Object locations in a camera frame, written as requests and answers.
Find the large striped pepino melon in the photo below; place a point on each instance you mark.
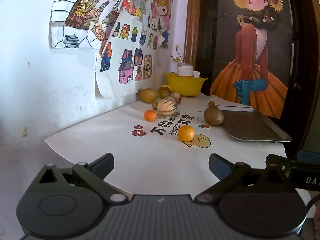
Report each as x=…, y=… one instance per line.
x=167, y=105

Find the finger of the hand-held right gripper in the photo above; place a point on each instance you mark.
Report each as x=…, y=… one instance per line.
x=283, y=163

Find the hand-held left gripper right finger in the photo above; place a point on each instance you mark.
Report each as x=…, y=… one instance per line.
x=220, y=167

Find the small striped pepino melon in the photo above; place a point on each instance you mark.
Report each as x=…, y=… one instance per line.
x=177, y=97

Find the coloured drawing with fan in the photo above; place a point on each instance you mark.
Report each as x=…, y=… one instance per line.
x=75, y=10

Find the wall poster orange dress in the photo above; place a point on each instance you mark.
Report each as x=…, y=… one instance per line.
x=250, y=55

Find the coloured drawing with teddy bear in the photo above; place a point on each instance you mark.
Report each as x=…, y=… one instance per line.
x=161, y=10

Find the white rolled paper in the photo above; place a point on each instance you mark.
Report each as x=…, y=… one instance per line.
x=196, y=74

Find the small brown longan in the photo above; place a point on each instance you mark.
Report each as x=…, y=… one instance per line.
x=155, y=105
x=211, y=103

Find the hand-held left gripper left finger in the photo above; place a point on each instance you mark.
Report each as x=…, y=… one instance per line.
x=105, y=165

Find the metal tray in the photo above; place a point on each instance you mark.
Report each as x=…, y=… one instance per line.
x=250, y=127

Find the white printed table mat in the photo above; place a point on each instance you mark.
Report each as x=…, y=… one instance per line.
x=150, y=160

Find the coloured drawing of houses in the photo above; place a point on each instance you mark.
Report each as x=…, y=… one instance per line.
x=112, y=87

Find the small yellow citrus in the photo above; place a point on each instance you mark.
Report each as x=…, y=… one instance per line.
x=172, y=74

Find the yellow pear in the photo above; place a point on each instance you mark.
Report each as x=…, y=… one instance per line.
x=147, y=95

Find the orange tangerine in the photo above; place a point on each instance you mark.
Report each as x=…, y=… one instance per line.
x=186, y=133
x=150, y=115

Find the yellow flower sprig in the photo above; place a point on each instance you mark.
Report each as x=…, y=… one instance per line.
x=175, y=59

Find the olive brown mango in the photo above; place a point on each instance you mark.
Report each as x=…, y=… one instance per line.
x=163, y=94

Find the brown kiwi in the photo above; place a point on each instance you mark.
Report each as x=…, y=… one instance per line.
x=213, y=116

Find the white lidded jar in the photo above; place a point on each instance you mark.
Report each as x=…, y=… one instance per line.
x=185, y=70

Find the wooden door frame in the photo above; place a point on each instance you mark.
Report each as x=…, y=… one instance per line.
x=191, y=17

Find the yellow plastic bowl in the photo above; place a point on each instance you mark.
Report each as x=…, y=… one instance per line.
x=186, y=86

